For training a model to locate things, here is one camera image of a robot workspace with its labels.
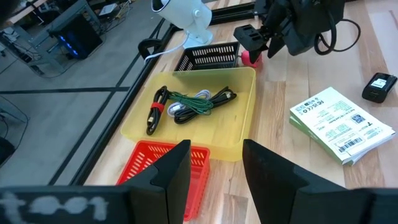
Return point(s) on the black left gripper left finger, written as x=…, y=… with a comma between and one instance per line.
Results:
x=161, y=196

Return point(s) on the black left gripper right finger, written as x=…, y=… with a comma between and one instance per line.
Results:
x=295, y=202

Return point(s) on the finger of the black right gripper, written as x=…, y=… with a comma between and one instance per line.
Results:
x=250, y=37
x=276, y=46

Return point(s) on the pink charger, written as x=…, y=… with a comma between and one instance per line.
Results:
x=250, y=59

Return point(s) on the white card reader box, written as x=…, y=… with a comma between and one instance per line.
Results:
x=306, y=132

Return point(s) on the white card reader boxes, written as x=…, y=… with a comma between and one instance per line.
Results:
x=339, y=124

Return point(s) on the black power adapter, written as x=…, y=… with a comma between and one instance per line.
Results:
x=377, y=88

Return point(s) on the yellow plastic bin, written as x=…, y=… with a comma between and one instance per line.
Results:
x=217, y=137

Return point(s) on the red plastic basket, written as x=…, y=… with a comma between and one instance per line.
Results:
x=146, y=155

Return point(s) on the black plastic basket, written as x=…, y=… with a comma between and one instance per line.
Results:
x=206, y=56

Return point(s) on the white spot lamp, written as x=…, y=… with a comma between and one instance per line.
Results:
x=183, y=14

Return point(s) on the white flat device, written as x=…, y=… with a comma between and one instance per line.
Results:
x=108, y=9

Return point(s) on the black computer tower blue lights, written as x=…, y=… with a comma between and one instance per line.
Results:
x=81, y=40

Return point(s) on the grey metal desk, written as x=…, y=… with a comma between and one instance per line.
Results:
x=66, y=9

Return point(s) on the black loop bracket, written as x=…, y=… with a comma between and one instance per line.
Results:
x=146, y=43

